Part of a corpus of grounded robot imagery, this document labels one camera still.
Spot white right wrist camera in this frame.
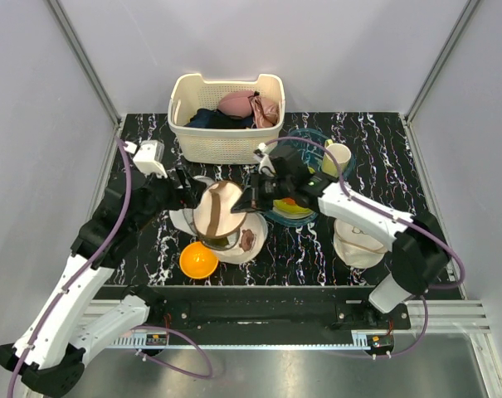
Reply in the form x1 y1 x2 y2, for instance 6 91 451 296
254 143 277 177

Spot orange translucent cup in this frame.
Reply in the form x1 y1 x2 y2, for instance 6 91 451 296
283 198 296 206

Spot yellow-green mug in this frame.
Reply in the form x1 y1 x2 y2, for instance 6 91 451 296
321 139 352 177

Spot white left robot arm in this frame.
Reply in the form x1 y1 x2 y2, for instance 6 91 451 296
0 167 208 397

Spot white mesh laundry bag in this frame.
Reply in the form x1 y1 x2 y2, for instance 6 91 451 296
168 175 215 236

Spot beige bra-print laundry bag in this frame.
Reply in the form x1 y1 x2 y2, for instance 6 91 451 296
333 219 387 269

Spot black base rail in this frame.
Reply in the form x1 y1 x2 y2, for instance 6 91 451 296
66 284 432 346

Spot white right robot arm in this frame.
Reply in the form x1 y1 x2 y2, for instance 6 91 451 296
231 146 451 329

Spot pink bra in basket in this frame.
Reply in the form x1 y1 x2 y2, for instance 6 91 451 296
217 90 280 129

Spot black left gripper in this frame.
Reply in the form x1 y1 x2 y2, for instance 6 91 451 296
132 164 207 232

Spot orange plastic bowl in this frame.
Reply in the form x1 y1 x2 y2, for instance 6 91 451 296
179 241 218 279

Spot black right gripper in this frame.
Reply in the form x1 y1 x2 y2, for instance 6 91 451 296
232 170 293 215

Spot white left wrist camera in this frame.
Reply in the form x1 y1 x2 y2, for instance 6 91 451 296
124 140 168 178

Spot yellow-green plate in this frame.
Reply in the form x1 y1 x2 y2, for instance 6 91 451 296
272 199 314 220

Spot clear blue plastic tray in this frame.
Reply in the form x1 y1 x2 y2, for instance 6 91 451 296
265 129 333 228

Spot dark navy clothes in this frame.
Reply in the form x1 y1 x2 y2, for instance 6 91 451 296
186 108 254 129

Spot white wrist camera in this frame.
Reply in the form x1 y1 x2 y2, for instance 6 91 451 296
124 140 168 178
254 143 277 177

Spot beige brown-trimmed laundry bag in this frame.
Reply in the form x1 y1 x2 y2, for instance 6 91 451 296
191 181 268 265

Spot cream plastic laundry basket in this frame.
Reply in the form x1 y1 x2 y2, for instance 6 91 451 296
168 73 285 164

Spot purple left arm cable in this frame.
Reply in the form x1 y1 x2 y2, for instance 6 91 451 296
5 136 214 398

